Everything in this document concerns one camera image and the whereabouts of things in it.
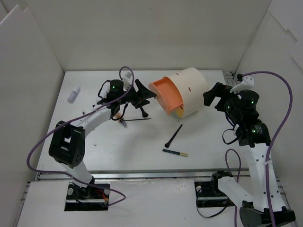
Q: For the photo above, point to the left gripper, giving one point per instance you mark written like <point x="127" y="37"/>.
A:
<point x="137" y="95"/>

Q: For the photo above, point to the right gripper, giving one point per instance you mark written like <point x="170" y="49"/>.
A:
<point x="218" y="95"/>

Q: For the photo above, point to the white blue-print tube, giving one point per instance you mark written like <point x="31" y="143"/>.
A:
<point x="127" y="80"/>

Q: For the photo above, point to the cream round drawer organizer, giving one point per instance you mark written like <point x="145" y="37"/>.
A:
<point x="191" y="85"/>

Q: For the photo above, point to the orange drawer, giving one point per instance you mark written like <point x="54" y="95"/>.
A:
<point x="168" y="96"/>

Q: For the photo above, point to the yellow drawer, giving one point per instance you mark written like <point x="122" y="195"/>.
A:
<point x="177" y="113"/>

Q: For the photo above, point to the dark green gold pencil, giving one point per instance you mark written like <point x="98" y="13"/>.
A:
<point x="175" y="152"/>

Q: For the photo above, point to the small white lilac tube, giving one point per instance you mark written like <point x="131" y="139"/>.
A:
<point x="73" y="95"/>

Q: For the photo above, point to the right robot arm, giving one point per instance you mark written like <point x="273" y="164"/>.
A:
<point x="265" y="207"/>

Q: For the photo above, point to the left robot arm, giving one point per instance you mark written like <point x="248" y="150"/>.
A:
<point x="67" y="146"/>

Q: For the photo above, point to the black brush near organizer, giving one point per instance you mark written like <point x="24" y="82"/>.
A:
<point x="144" y="114"/>

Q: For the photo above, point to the thin black eyeliner pencil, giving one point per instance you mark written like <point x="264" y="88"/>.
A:
<point x="141" y="119"/>

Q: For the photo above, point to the black brush front centre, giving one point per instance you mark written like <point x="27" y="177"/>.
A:
<point x="166" y="145"/>

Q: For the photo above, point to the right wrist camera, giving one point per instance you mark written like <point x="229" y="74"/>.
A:
<point x="246" y="83"/>

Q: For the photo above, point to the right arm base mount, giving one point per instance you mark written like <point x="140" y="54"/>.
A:
<point x="208" y="194"/>

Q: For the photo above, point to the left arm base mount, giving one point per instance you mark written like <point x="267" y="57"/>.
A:
<point x="87" y="199"/>

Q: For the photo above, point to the aluminium rail frame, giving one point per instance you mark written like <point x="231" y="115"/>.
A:
<point x="107" y="178"/>

